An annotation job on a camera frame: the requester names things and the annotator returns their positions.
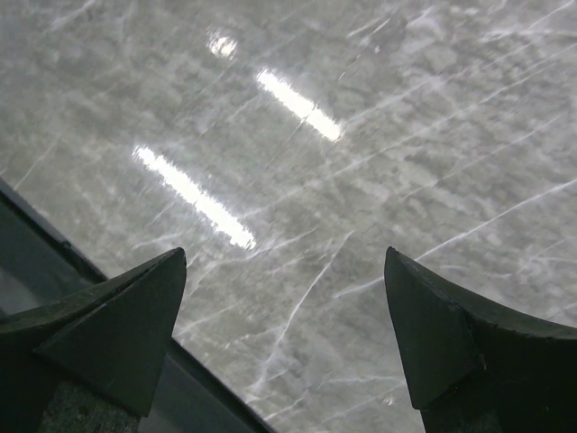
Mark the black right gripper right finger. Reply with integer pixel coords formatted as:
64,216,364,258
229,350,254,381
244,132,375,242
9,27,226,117
384,247,576,432

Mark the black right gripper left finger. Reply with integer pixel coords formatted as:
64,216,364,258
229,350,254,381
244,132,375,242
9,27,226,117
1,247,187,432

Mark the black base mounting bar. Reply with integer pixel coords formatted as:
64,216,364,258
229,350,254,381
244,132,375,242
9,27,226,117
1,184,269,432

